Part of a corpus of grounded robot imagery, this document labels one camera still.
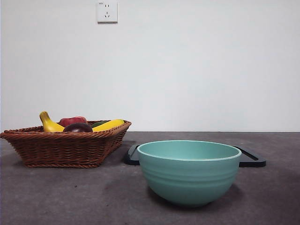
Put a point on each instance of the red apple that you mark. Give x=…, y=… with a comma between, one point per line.
x=72, y=119

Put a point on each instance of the teal ribbed bowl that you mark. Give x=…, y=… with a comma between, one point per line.
x=189, y=180

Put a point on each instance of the brown wicker basket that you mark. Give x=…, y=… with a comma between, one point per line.
x=61, y=150

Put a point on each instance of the green vegetable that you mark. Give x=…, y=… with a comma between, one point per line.
x=98, y=123

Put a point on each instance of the white wall socket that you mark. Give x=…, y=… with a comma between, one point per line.
x=107, y=11

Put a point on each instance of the dark purple plum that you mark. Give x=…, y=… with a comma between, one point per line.
x=77, y=127

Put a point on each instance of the dark rectangular tray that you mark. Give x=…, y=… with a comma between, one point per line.
x=254, y=161

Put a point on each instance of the yellow banana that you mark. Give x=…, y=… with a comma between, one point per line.
x=50, y=125

